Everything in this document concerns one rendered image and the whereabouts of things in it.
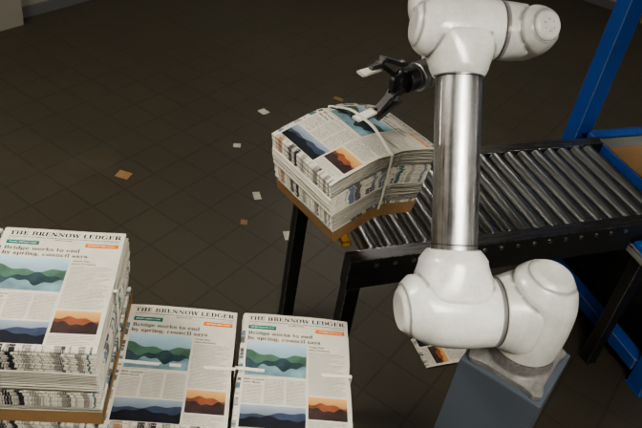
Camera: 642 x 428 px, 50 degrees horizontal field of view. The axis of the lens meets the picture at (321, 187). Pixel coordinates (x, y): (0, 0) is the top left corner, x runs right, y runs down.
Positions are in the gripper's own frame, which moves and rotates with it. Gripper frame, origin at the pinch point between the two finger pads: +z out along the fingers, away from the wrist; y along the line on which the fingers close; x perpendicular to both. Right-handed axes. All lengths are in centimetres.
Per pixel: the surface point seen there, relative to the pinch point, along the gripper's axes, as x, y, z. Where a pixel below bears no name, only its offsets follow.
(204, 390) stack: -35, 42, 70
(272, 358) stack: -35, 44, 51
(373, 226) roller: -3, 51, -9
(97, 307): -21, 16, 87
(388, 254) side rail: -16, 50, -4
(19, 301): -12, 15, 100
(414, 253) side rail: -20, 51, -12
